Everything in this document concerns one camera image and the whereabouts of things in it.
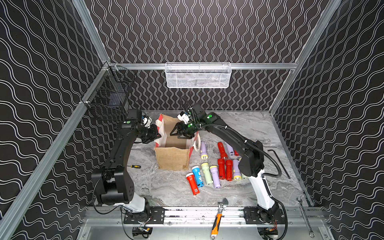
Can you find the aluminium corner post right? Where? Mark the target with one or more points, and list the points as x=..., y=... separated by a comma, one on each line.
x=313, y=39

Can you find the black wire basket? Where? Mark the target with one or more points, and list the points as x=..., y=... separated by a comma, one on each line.
x=111, y=100

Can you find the green flashlight lower left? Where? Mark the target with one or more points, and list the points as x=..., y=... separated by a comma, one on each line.
x=207, y=173

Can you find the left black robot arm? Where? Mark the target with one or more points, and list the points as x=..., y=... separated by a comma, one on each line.
x=112, y=183

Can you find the white wire basket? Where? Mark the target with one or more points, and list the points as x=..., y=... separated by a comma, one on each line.
x=194, y=75

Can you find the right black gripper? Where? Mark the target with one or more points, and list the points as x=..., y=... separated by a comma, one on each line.
x=182, y=130

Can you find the orange adjustable wrench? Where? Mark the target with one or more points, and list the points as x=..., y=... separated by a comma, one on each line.
x=215, y=230

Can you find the purple flashlight yellow rim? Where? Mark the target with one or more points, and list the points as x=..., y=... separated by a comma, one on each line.
x=230, y=150

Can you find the red flashlight long upper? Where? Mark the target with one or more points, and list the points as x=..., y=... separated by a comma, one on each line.
x=222, y=151

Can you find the yellow black screwdriver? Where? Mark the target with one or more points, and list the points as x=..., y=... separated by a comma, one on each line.
x=135, y=166

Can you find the metal base rail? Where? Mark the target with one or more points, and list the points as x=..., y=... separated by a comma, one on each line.
x=205, y=216

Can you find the black hex key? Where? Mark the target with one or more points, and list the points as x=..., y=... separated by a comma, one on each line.
x=281, y=163

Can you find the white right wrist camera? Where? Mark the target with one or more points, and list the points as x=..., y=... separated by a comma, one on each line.
x=184, y=117

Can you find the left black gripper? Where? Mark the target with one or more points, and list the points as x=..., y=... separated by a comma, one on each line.
x=153, y=133

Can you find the blue flashlight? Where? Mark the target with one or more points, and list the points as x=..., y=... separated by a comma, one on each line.
x=198, y=177

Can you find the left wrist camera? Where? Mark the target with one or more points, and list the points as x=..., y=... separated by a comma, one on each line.
x=137, y=117

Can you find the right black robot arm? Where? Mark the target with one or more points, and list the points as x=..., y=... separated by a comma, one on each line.
x=255, y=163

